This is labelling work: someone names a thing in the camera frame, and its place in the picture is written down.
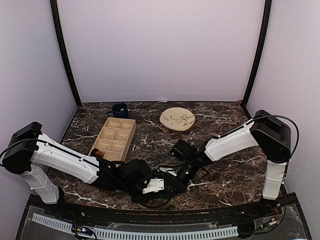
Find black left corner frame post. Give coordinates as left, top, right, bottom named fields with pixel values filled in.
left=49, top=0, right=82, bottom=108

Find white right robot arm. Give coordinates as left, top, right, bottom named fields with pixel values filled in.
left=170, top=109, right=298, bottom=217

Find black right corner frame post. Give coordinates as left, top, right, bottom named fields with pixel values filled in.
left=240, top=0, right=272, bottom=109

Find black red yellow argyle sock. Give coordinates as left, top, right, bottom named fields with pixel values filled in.
left=91, top=148, right=104, bottom=157

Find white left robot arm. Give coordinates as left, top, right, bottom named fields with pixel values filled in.
left=0, top=121, right=173, bottom=218

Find black corner frame post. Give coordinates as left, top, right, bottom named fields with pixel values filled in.
left=240, top=0, right=272, bottom=109
left=49, top=0, right=82, bottom=108

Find blue enamel mug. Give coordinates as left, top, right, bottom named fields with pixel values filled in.
left=107, top=102, right=129, bottom=119

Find white slotted cable duct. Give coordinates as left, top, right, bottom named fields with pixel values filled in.
left=31, top=213, right=239, bottom=240

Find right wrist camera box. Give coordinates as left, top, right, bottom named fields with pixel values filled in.
left=159, top=167, right=177, bottom=177

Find dark green sock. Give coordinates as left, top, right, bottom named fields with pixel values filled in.
left=158, top=184, right=175, bottom=199

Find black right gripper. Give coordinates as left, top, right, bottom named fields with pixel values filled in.
left=164, top=158, right=198, bottom=199

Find bird pattern ceramic plate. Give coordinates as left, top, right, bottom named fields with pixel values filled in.
left=159, top=107, right=196, bottom=132

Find wooden compartment box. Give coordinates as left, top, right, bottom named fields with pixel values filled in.
left=89, top=117, right=137, bottom=167

